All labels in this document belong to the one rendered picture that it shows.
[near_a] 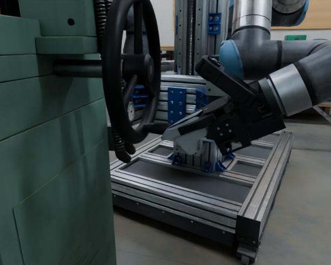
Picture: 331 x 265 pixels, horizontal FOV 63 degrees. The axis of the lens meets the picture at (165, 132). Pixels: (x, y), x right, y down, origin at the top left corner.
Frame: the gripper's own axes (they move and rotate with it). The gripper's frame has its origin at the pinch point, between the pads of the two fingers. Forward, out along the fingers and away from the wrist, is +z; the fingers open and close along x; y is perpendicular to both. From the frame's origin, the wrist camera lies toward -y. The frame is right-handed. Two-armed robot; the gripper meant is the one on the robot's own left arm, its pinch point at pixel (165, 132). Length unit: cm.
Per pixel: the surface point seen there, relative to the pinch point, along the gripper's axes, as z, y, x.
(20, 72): 14.9, -21.5, -7.4
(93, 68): 7.6, -17.2, 2.0
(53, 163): 24.3, -4.6, -3.3
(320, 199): -22, 98, 105
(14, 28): 11.5, -27.8, -6.6
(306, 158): -25, 104, 169
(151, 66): -2.2, -12.0, 4.6
